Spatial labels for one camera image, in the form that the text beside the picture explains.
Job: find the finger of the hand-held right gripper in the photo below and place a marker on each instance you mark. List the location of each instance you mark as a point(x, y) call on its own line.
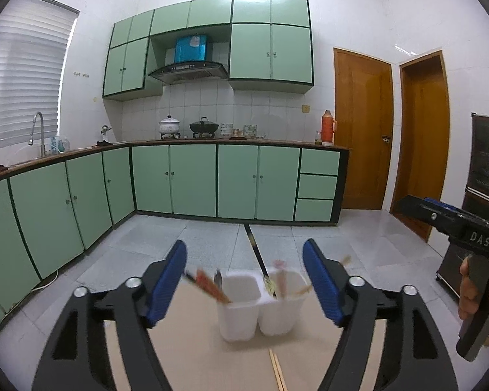
point(440, 204)
point(428, 215)

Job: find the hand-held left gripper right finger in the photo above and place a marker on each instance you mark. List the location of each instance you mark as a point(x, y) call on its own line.
point(322, 283)

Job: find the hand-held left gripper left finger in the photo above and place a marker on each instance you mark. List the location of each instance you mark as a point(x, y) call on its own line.
point(169, 283)

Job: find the metal spoon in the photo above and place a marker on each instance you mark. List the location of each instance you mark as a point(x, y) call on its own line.
point(218, 280)

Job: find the white two-compartment utensil holder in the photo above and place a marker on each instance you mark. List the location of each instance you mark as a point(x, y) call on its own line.
point(238, 317)

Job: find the person's right hand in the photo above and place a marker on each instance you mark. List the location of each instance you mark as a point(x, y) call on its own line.
point(468, 289)

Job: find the black glass-front cabinet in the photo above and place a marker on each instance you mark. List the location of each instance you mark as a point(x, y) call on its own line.
point(487, 163)

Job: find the plain wooden door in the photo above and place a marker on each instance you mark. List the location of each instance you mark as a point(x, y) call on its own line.
point(426, 142)

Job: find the green lower kitchen cabinets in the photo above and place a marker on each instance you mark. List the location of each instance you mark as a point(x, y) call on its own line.
point(195, 179)

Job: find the orange thermos flask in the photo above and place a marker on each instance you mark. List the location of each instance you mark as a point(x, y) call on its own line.
point(328, 128)

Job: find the small glass jar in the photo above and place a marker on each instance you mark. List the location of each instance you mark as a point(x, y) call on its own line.
point(318, 138)

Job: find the white cooking pot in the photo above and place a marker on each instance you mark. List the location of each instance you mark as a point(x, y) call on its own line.
point(170, 126)

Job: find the black wok with lid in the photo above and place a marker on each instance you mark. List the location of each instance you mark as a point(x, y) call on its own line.
point(204, 127)

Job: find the patterned ceramic jar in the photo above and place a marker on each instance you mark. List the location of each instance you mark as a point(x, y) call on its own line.
point(226, 130)
point(250, 131)

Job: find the bottles beside sink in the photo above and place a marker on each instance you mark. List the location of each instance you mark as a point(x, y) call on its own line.
point(61, 144)

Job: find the metal kitchen faucet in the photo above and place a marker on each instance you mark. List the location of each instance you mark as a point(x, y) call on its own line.
point(43, 138)

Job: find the black range hood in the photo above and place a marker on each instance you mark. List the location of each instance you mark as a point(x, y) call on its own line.
point(187, 72)

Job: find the blue range hood cover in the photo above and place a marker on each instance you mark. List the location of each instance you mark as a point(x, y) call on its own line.
point(192, 48)

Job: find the white window blind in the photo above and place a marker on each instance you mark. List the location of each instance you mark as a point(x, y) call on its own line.
point(24, 69)

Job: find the wall hook row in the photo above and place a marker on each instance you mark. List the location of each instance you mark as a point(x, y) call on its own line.
point(82, 75)

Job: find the green upper wall cabinets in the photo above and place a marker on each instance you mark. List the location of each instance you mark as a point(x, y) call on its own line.
point(269, 49)

